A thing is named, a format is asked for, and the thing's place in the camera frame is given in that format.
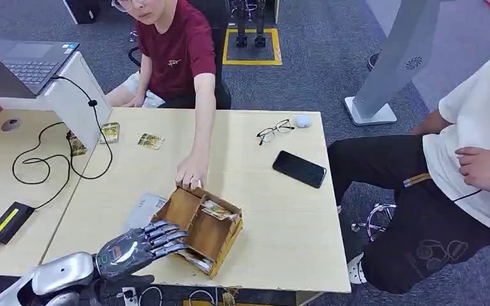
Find person's left hand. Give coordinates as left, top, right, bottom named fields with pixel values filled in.
left=174, top=154, right=209, bottom=191
left=455, top=147, right=490, bottom=195

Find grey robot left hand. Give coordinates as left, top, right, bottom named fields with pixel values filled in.
left=94, top=220, right=189, bottom=292

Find wooden compartment card box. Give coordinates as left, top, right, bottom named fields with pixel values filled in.
left=151, top=186, right=244, bottom=280

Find person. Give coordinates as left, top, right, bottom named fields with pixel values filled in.
left=105, top=0, right=217, bottom=191
left=327, top=46, right=490, bottom=295

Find white power strip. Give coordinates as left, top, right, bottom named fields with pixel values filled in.
left=122, top=287, right=139, bottom=306

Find yellow card pack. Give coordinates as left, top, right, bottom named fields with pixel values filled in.
left=99, top=122, right=121, bottom=145

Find black framed eyeglasses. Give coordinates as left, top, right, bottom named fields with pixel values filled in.
left=256, top=119, right=295, bottom=146

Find black smartphone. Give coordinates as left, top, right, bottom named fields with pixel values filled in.
left=272, top=150, right=327, bottom=189

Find yellow box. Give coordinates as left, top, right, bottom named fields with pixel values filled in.
left=182, top=291, right=237, bottom=306

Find dark printed card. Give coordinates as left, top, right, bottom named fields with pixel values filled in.
left=66, top=131, right=87, bottom=157

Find black office chair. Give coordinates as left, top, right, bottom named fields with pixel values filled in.
left=127, top=0, right=232, bottom=110

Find black power adapter yellow label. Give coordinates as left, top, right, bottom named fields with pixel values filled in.
left=0, top=201, right=35, bottom=246

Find chrome stool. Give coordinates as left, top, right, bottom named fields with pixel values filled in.
left=350, top=203, right=398, bottom=242

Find yellow bordered floor mat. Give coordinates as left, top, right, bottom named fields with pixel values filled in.
left=221, top=27, right=283, bottom=66

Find black robot legs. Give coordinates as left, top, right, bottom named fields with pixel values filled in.
left=230, top=0, right=269, bottom=48

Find white pillar stand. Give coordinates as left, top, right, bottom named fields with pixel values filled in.
left=345, top=0, right=442, bottom=127

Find grey round desk grommet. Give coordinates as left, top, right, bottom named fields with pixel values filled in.
left=0, top=117, right=21, bottom=133

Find clear framed eyeglasses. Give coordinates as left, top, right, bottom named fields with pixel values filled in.
left=110, top=0, right=149, bottom=13

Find black cabinet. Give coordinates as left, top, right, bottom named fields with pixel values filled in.
left=63, top=0, right=104, bottom=25

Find grey laptop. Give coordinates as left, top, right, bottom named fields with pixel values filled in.
left=0, top=37, right=80, bottom=100

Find thin black body cable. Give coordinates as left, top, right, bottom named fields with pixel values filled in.
left=453, top=190, right=482, bottom=203

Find grey cable loop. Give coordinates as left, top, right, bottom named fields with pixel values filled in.
left=188, top=289, right=217, bottom=306
left=138, top=286, right=163, bottom=306

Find black laptop charger cable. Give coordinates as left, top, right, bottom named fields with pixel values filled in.
left=11, top=76, right=114, bottom=210

